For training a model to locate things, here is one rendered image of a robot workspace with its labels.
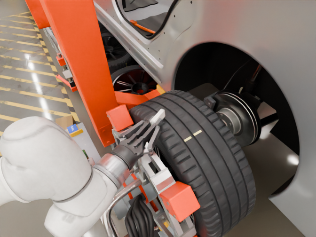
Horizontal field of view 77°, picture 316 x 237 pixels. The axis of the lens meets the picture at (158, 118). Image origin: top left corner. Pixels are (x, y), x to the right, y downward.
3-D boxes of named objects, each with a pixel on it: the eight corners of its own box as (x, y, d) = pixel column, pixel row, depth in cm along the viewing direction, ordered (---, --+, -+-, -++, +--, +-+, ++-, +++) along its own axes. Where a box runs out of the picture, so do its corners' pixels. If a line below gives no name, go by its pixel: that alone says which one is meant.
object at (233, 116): (242, 153, 116) (270, 123, 90) (233, 160, 114) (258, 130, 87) (206, 115, 131) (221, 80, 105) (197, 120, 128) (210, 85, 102)
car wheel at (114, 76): (187, 100, 199) (191, 82, 180) (143, 144, 167) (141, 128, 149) (139, 73, 225) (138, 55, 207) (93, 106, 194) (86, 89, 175)
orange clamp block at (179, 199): (187, 199, 64) (201, 207, 56) (167, 213, 62) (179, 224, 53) (177, 179, 64) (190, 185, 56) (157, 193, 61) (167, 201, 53)
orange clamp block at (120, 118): (134, 123, 81) (125, 103, 80) (117, 132, 79) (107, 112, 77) (130, 123, 88) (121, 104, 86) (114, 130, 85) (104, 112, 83)
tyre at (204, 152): (287, 242, 69) (209, 67, 65) (240, 291, 61) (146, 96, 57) (192, 192, 131) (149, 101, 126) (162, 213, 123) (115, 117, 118)
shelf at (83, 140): (104, 165, 139) (103, 163, 137) (81, 178, 134) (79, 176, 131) (83, 124, 162) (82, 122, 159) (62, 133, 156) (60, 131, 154)
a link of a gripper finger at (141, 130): (131, 152, 60) (128, 150, 61) (151, 128, 67) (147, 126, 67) (129, 143, 58) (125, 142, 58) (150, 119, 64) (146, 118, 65)
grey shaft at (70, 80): (78, 91, 239) (62, 54, 200) (74, 92, 237) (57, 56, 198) (75, 86, 244) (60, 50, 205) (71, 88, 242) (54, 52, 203)
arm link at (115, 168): (121, 195, 53) (135, 178, 56) (113, 177, 47) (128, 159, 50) (98, 180, 57) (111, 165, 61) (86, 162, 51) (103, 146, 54)
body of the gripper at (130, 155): (111, 164, 60) (130, 143, 65) (133, 177, 56) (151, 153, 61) (104, 149, 55) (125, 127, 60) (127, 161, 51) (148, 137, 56)
